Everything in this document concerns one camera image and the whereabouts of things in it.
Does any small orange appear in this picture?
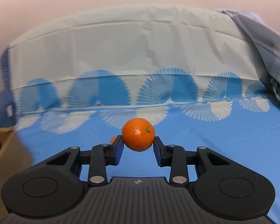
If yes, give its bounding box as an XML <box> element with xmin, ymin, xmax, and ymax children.
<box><xmin>110</xmin><ymin>136</ymin><xmax>117</xmax><ymax>144</ymax></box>
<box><xmin>122</xmin><ymin>118</ymin><xmax>155</xmax><ymax>152</ymax></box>

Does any brown cardboard box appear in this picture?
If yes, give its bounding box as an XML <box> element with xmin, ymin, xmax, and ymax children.
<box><xmin>0</xmin><ymin>127</ymin><xmax>33</xmax><ymax>221</ymax></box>

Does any blue white fan-pattern sheet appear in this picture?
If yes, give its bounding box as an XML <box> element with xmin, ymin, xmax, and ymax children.
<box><xmin>7</xmin><ymin>5</ymin><xmax>280</xmax><ymax>223</ymax></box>

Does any grey crumpled blanket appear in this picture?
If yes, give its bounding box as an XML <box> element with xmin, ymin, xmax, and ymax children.
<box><xmin>217</xmin><ymin>9</ymin><xmax>280</xmax><ymax>104</ymax></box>

